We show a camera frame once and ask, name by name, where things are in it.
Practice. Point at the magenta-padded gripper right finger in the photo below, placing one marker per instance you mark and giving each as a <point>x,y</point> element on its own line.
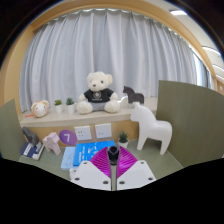
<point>136,173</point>

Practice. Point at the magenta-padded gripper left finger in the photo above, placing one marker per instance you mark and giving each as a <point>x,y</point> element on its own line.
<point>90,175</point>

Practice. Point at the bright blue book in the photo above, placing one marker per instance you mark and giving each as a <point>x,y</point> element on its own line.
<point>86,151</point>

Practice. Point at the light blue booklet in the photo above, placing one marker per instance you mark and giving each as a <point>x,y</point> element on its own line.
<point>68,158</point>

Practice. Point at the small potted plant white pot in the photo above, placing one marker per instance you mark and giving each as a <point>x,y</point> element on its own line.
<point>58,108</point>
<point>70,108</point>
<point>123,143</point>

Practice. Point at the purple round number sign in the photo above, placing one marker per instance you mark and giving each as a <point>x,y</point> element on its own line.
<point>68,137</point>

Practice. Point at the large white horse figure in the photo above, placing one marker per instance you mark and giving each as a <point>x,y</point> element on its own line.
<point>153,128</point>

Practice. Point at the pink horse figure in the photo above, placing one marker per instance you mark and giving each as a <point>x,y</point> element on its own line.
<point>52,142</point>

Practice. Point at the dark blue book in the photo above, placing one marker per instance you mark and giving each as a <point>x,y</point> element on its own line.
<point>30,151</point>

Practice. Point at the dark grey horse figure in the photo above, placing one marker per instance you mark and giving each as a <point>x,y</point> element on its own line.
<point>30,136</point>

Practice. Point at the green desk partition panel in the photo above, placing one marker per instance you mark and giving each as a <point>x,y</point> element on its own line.
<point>193,123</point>
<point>9,133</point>

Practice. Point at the black horse figure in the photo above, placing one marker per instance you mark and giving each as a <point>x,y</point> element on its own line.
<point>135,96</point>

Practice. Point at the cream teddy bear black shirt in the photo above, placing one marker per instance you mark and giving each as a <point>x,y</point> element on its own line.
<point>98,95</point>

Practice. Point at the round yellow plush toy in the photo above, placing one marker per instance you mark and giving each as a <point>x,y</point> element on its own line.
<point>40,109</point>

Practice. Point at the light grey curtain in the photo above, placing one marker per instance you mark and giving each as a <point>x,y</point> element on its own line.
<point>100,43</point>

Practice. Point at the ceiling lights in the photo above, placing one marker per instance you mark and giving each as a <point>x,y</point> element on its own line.
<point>178,12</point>

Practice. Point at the white wall socket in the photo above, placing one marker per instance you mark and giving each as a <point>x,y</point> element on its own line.
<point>103,130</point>
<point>83,133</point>

